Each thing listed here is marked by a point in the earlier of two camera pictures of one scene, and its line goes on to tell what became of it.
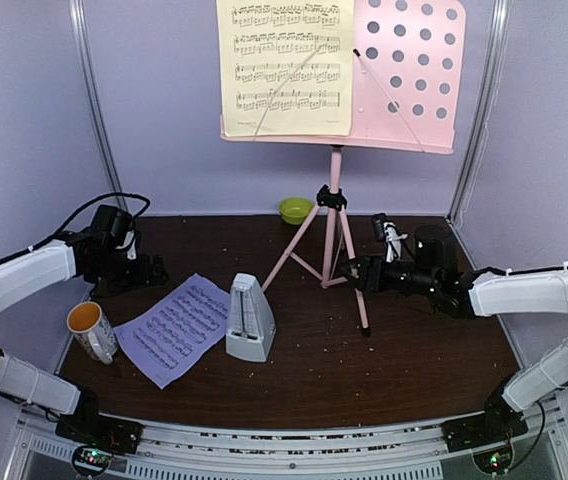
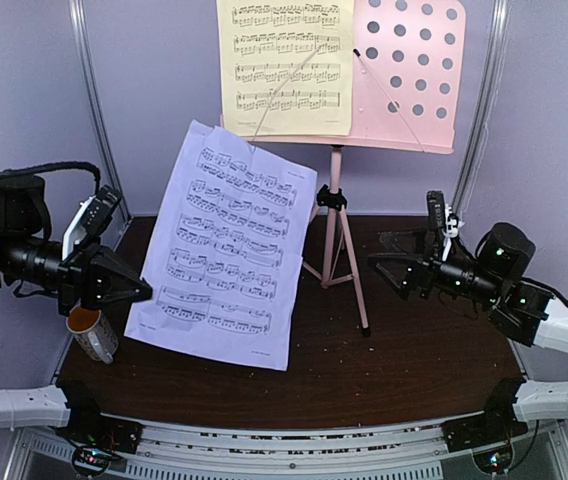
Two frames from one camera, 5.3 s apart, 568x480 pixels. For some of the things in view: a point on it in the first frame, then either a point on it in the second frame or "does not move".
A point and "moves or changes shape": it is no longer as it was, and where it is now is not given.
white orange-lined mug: (93, 330) does not move
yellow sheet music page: (286, 67) does not move
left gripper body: (138, 278) -> (72, 284)
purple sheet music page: (178, 329) moves or changes shape
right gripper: (364, 266) -> (420, 273)
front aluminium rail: (285, 452) does not move
